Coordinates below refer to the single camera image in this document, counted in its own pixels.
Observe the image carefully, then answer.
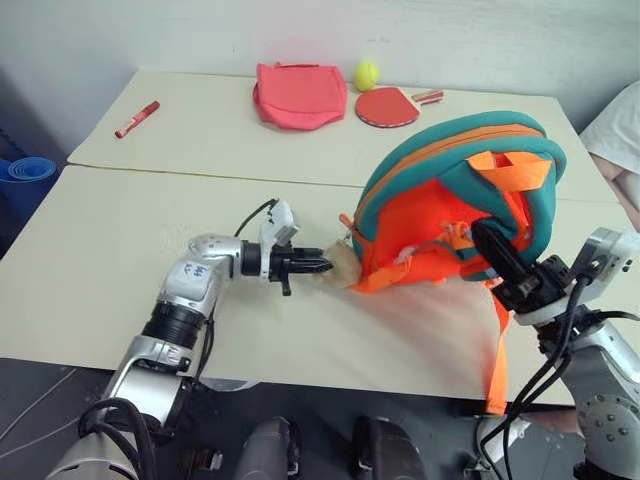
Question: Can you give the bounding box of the blue rolled yoga mat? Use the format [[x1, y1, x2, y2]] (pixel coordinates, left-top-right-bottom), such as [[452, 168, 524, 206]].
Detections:
[[0, 156, 62, 254]]

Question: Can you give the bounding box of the red marker pen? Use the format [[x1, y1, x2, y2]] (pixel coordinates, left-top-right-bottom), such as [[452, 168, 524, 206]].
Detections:
[[114, 100, 161, 140]]

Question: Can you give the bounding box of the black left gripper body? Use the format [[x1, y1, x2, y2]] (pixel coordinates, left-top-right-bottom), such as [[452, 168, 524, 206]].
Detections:
[[258, 243, 301, 298]]

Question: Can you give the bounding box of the pink fabric bag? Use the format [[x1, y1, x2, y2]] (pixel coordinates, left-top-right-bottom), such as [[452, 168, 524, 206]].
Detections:
[[252, 62, 349, 132]]

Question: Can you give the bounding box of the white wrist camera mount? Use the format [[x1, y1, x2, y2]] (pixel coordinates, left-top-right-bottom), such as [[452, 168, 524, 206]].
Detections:
[[512, 227, 640, 329], [258, 199, 301, 249]]

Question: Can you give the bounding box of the dark rounded shape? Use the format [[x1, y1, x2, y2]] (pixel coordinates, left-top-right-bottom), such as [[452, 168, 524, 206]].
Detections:
[[238, 417, 307, 480]]

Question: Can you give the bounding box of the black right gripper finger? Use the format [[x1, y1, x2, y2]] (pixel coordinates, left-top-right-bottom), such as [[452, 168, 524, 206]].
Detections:
[[471, 219, 532, 290]]

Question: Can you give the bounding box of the orange and teal backpack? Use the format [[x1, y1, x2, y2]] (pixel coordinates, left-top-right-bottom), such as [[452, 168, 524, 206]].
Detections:
[[338, 110, 569, 416]]

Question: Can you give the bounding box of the yellow tennis ball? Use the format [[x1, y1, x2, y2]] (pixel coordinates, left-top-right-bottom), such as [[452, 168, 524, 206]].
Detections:
[[354, 60, 381, 93]]

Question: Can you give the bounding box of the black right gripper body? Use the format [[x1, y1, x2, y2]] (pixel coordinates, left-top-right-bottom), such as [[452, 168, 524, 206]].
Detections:
[[492, 253, 575, 317]]

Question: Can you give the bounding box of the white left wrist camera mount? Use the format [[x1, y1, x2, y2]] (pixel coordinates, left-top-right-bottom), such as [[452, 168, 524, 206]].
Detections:
[[258, 199, 301, 249]]

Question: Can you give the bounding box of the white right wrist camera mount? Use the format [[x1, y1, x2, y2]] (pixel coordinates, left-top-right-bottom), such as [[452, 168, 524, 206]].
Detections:
[[512, 227, 640, 329]]

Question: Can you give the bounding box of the beige plush toy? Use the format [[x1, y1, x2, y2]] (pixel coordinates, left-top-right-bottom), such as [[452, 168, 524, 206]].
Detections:
[[319, 239, 364, 292]]

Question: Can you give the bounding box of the red table tennis paddle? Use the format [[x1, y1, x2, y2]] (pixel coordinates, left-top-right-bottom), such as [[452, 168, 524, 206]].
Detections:
[[354, 85, 446, 128]]

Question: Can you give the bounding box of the person in white clothing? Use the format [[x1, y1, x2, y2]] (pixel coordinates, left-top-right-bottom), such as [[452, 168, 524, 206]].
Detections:
[[578, 82, 640, 227]]

